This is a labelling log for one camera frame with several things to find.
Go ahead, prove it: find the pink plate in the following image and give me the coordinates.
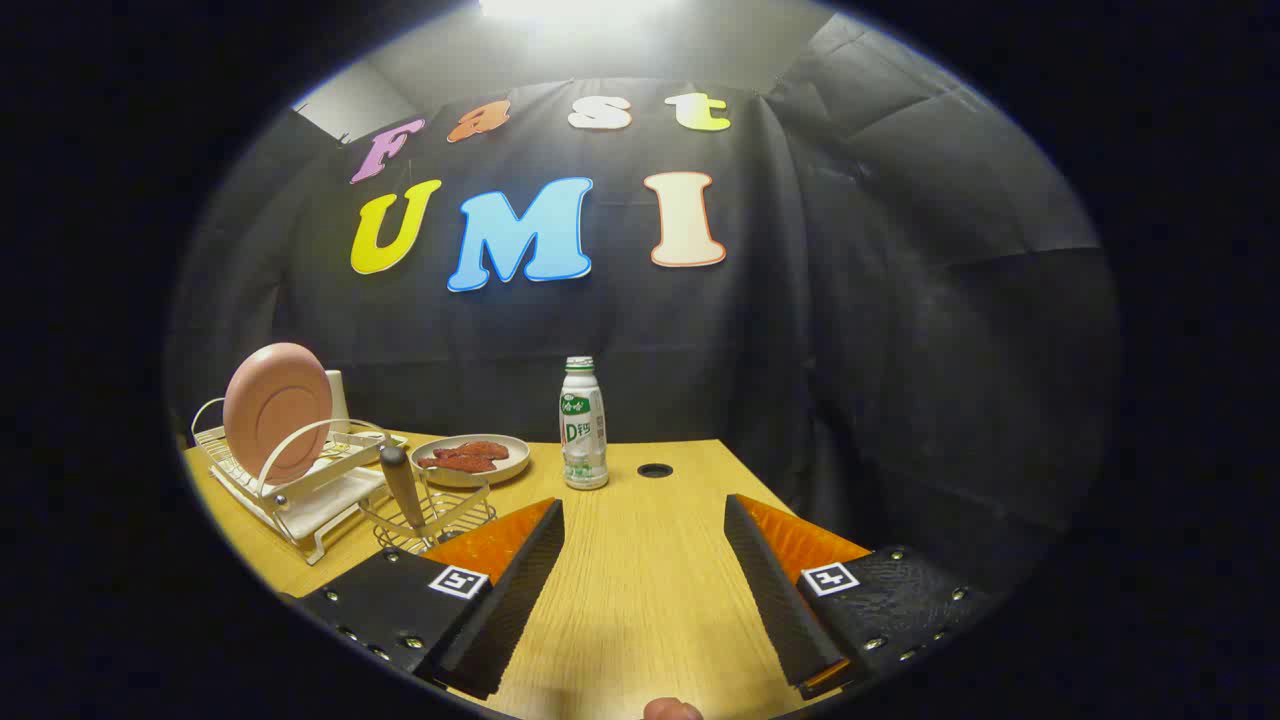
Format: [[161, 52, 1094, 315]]
[[222, 343, 334, 488]]

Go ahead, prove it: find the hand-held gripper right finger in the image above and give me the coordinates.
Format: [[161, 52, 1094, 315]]
[[723, 493, 1001, 701]]

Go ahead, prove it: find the white wire dish rack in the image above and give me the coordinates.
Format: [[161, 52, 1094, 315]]
[[190, 397, 411, 566]]

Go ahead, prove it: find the beige plate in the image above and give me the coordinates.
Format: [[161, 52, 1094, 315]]
[[410, 434, 532, 489]]

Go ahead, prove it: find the spoon with brown handle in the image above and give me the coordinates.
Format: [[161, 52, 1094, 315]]
[[378, 445, 431, 536]]

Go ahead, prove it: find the silver wire basket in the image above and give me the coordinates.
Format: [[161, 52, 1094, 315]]
[[358, 470, 498, 554]]

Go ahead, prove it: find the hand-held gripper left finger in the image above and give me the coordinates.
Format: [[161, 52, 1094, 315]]
[[293, 497, 566, 701]]

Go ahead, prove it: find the black backdrop cloth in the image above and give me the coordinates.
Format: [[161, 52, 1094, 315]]
[[165, 10, 1121, 601]]

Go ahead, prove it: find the white bottle with green label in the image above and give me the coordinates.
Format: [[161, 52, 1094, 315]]
[[559, 356, 610, 491]]

